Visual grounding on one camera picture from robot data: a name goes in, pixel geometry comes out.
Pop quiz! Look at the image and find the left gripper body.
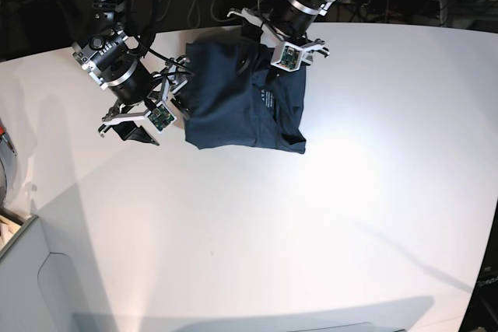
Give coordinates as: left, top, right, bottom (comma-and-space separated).
227, 0, 331, 72

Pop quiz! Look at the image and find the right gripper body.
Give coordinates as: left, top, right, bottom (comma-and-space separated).
72, 30, 192, 137

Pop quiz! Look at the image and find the dark blue T-shirt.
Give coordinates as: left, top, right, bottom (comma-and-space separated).
181, 40, 307, 154

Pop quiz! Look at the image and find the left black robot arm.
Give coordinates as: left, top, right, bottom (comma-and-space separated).
228, 0, 338, 82

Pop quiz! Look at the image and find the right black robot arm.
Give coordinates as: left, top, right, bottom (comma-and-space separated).
72, 0, 193, 145

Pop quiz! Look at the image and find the red and white device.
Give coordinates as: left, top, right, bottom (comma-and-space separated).
1, 121, 19, 208

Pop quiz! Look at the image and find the grey bin at left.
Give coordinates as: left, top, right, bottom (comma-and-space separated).
1, 216, 80, 331

